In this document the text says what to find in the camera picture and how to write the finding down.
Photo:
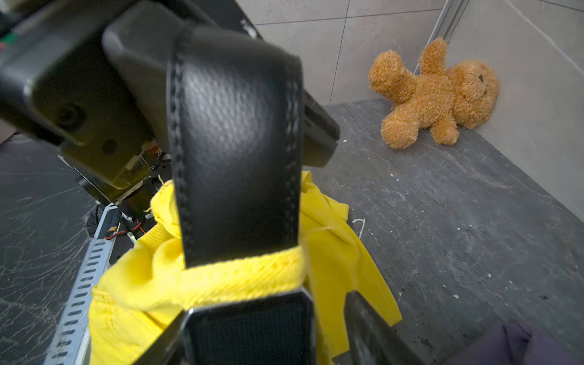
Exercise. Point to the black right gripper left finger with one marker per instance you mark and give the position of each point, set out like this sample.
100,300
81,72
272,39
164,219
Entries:
278,329

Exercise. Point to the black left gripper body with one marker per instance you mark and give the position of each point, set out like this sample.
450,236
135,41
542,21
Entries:
58,86

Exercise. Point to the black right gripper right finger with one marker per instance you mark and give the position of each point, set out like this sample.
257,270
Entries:
371,339

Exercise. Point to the yellow trousers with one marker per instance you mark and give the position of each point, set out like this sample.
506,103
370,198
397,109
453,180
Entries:
137,298

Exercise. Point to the purple trousers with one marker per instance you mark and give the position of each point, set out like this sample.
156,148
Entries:
515,342

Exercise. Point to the brown teddy bear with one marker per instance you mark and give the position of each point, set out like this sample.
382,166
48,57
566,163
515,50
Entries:
441,99

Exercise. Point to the metal base rail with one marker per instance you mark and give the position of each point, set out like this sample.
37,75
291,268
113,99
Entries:
71,341

